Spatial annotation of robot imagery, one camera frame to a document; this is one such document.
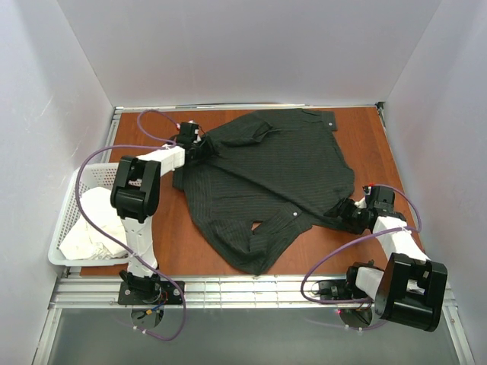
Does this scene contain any dark pinstriped long sleeve shirt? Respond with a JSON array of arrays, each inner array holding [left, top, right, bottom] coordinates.
[[173, 109, 355, 275]]

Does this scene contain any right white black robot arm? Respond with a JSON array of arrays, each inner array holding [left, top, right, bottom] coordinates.
[[319, 198, 447, 332]]

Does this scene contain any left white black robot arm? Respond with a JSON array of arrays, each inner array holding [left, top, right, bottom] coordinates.
[[110, 135, 214, 286]]

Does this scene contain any white shirt in basket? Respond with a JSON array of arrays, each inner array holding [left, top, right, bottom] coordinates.
[[58, 185, 132, 262]]

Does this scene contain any white plastic laundry basket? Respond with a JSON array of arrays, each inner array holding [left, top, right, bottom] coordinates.
[[48, 163, 128, 267]]

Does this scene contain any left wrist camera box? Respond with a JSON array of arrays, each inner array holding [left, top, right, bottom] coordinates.
[[176, 121, 199, 145]]

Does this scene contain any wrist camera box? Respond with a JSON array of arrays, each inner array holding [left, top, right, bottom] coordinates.
[[176, 121, 199, 145], [365, 185, 395, 215]]

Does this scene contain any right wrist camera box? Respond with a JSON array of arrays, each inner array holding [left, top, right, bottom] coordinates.
[[365, 185, 395, 215]]

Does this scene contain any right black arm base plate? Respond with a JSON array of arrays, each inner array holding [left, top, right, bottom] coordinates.
[[311, 279, 371, 303]]

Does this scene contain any aluminium front frame rail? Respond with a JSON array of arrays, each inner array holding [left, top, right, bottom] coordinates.
[[33, 275, 474, 364]]

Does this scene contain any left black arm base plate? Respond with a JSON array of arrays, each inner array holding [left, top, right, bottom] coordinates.
[[117, 281, 186, 306]]

